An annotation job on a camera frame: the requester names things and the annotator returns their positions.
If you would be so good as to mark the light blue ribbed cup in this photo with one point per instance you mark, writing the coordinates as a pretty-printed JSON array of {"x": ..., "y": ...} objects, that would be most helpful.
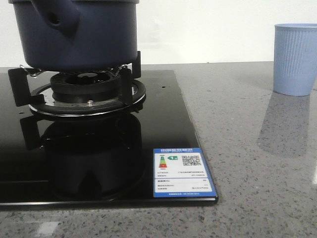
[{"x": 295, "y": 58}]

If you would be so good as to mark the dark blue cooking pot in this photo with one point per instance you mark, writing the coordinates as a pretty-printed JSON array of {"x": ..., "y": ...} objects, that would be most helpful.
[{"x": 77, "y": 35}]

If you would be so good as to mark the black pot support grate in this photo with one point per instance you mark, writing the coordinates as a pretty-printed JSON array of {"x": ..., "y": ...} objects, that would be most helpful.
[{"x": 131, "y": 95}]

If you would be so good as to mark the blue energy label sticker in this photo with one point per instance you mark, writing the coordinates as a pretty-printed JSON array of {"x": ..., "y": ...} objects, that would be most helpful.
[{"x": 181, "y": 173}]

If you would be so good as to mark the black gas burner head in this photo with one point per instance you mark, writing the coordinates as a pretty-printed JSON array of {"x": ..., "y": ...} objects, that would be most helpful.
[{"x": 82, "y": 87}]

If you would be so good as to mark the black glass gas stove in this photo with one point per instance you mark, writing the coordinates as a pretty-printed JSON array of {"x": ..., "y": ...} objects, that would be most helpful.
[{"x": 103, "y": 161}]

